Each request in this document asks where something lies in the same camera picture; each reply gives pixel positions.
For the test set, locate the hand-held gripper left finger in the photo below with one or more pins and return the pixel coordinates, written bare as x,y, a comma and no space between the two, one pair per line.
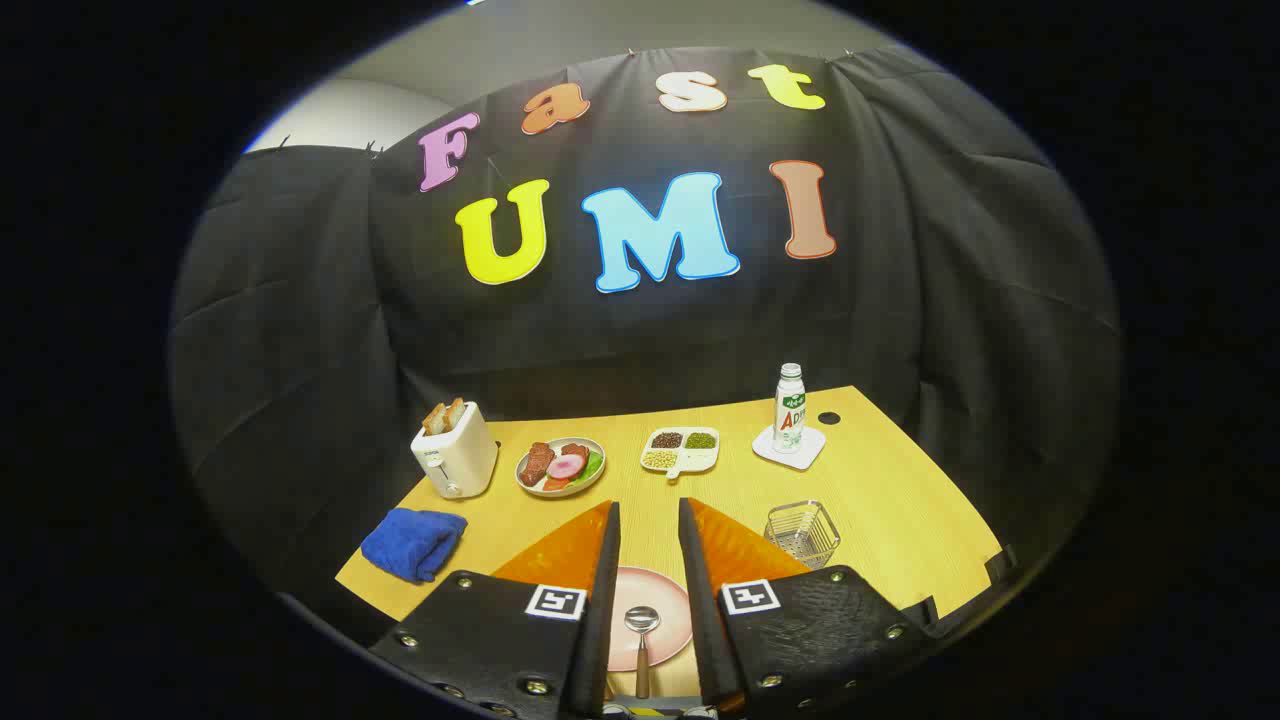
605,600

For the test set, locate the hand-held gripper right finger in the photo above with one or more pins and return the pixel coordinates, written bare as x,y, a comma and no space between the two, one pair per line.
700,620

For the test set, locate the pink round plate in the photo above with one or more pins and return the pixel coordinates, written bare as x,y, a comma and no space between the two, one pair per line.
665,590

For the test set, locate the beige food plate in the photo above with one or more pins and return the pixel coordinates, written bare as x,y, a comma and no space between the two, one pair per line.
560,492

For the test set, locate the green lettuce leaf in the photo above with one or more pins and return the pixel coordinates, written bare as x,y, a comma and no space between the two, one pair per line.
593,466

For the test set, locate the pink ham slice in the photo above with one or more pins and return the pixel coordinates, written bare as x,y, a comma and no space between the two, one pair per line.
565,467

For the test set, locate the brown meat piece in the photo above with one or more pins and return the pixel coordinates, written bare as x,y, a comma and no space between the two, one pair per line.
535,465

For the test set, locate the white divided bean dish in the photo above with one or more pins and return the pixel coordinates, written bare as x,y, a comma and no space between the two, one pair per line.
700,460

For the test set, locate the blue folded towel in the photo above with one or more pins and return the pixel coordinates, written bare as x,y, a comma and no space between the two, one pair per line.
410,545

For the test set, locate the white square coaster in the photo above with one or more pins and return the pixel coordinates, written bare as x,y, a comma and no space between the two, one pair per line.
812,445

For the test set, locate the white toaster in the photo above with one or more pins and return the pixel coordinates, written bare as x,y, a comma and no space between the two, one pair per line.
455,455

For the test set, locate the white drink bottle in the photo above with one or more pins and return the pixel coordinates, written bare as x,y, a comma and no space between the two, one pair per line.
789,420

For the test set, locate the toasted bread slice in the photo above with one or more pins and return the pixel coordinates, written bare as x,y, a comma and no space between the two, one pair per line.
455,412
433,420

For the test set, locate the black table edge bracket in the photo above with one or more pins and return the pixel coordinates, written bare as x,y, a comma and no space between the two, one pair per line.
925,612
1001,567

